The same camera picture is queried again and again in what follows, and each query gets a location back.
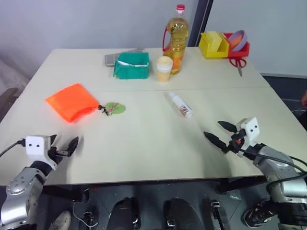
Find black table frame bar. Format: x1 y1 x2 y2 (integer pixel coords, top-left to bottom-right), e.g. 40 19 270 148
41 185 90 203
217 175 267 195

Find large yellow plastic bin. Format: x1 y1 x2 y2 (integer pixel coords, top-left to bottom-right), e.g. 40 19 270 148
198 31 224 59

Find orange cloth pouch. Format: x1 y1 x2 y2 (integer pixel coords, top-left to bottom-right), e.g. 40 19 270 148
45 82 113 124

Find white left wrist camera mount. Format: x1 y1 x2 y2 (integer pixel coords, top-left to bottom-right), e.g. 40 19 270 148
24 135 59 171

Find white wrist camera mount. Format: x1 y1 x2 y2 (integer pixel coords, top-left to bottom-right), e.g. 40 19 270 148
24 135 59 171
236 117 261 147

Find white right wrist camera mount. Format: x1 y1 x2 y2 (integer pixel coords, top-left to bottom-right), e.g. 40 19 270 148
236 117 261 147

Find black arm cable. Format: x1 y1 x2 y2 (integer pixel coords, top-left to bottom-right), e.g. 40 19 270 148
0 140 27 158
239 148 307 192

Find round green patterned disc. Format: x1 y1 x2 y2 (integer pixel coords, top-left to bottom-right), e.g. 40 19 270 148
104 102 127 116

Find red handled scissors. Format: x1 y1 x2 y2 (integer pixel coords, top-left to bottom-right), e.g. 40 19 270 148
228 57 248 78

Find grey ribbed tray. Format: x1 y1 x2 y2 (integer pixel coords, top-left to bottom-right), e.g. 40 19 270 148
104 47 146 68

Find dark vertical post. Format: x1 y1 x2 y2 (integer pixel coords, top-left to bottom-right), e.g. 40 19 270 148
188 0 213 48

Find cooking oil bottle red cap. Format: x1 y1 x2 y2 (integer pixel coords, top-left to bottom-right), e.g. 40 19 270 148
162 4 190 77

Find thin white wire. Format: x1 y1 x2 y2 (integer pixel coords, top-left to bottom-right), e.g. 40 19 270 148
71 200 99 229

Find white tube with red print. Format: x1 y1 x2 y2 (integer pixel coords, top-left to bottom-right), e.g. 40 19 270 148
167 91 193 118

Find green plastic bin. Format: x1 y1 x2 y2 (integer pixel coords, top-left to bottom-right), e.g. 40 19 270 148
113 52 151 81

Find purple bowl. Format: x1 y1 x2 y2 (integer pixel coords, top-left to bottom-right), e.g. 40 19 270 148
226 30 246 52

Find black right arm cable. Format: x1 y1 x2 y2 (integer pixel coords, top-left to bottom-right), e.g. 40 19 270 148
239 148 307 192

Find black and white shoe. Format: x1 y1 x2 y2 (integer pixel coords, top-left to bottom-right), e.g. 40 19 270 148
243 200 279 228

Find orange bowl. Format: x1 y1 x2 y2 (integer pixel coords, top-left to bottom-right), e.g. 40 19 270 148
229 35 243 48

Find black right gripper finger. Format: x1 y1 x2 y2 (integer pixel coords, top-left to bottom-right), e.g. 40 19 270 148
217 121 237 133
203 131 229 154

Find dark rounded shape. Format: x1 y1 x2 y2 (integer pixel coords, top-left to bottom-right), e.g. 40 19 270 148
108 197 140 230

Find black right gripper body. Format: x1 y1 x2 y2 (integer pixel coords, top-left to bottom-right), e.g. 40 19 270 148
227 129 248 154

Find small yellow plastic bin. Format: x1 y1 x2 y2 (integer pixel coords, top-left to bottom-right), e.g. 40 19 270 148
216 33 231 58

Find cream paper cup stack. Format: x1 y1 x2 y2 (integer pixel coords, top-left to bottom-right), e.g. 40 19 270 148
156 56 174 83

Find black strap clamp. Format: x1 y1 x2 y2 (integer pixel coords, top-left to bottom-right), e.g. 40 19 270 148
209 199 228 226

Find red plastic bin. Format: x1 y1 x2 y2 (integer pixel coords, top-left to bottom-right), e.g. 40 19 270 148
223 33 251 58

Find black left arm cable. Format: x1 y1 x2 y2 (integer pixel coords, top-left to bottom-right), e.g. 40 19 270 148
0 140 27 158

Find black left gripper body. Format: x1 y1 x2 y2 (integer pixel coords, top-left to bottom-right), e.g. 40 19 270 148
48 146 71 166

